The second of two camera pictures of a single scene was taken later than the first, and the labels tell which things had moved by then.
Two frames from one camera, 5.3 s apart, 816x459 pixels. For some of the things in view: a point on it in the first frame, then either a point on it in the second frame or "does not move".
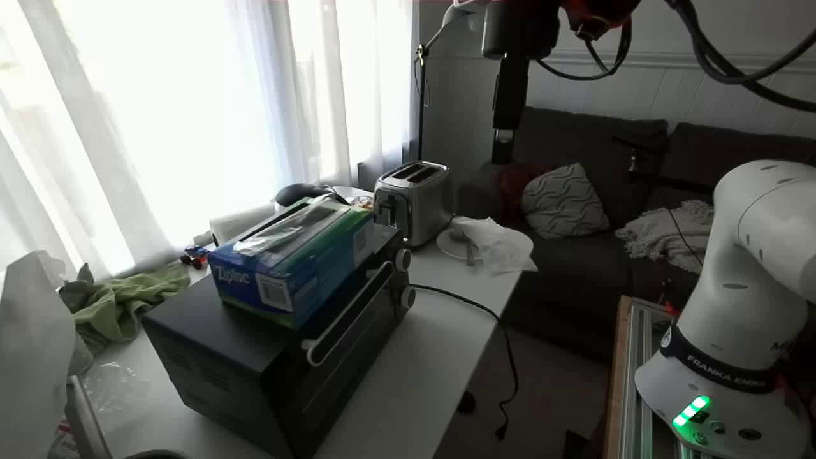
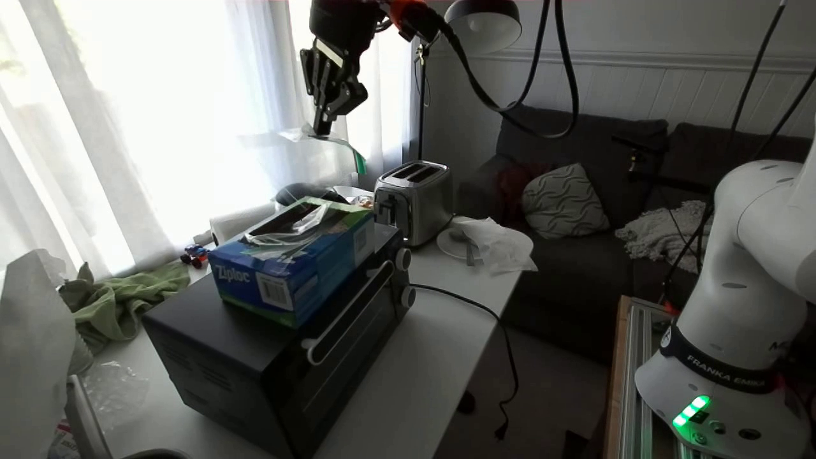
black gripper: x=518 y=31 -> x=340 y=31
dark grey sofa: x=610 y=209 does not move
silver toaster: x=414 y=201 does not move
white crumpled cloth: x=482 y=244 does not move
